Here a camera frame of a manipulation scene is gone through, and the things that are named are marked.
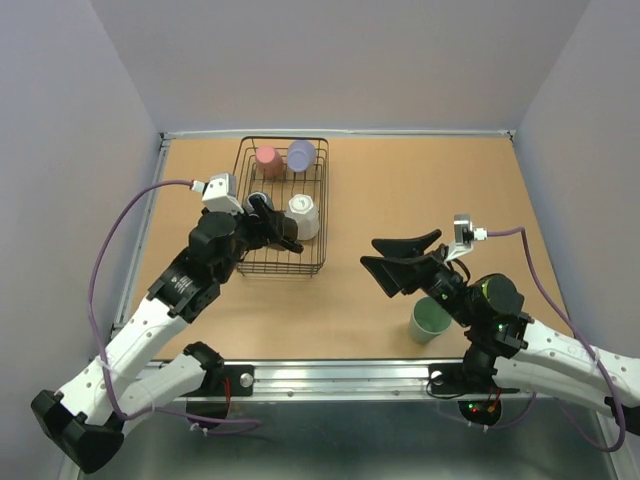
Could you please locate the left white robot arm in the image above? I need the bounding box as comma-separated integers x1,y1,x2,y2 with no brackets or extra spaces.
31,194,303,474

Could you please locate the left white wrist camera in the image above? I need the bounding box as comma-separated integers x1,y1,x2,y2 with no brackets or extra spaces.
190,172,244,215

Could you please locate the aluminium mounting rail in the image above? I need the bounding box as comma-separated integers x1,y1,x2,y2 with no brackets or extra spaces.
79,355,614,404

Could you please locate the grey ceramic mug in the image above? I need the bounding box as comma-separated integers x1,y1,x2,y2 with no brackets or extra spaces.
243,191,274,221

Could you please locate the white ceramic mug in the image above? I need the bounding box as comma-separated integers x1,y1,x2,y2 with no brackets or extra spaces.
285,194,320,241

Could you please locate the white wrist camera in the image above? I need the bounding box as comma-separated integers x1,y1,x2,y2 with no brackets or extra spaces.
445,214,488,262
190,172,244,215

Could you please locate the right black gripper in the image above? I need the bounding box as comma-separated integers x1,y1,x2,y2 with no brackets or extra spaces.
359,229,477,327

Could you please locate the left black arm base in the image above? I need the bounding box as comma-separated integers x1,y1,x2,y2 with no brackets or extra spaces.
186,364,255,419

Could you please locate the green plastic cup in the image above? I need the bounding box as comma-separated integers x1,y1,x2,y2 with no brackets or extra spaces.
408,296,452,344

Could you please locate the purple plastic cup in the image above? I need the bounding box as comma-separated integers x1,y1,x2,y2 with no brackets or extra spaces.
286,139,316,173

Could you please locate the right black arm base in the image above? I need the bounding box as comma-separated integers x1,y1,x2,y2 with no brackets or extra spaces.
425,362,515,427

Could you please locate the pink plastic cup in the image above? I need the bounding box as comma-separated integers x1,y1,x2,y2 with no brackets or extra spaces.
255,145,284,178

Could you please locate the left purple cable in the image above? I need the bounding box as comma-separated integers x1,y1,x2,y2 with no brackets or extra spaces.
85,179,262,436

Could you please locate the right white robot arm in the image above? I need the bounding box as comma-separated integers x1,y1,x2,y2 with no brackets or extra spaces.
360,229,639,431

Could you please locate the black wire dish rack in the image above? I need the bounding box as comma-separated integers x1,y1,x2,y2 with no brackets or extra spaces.
233,135,329,276

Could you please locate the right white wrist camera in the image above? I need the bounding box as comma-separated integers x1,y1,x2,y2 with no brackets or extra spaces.
445,214,488,262

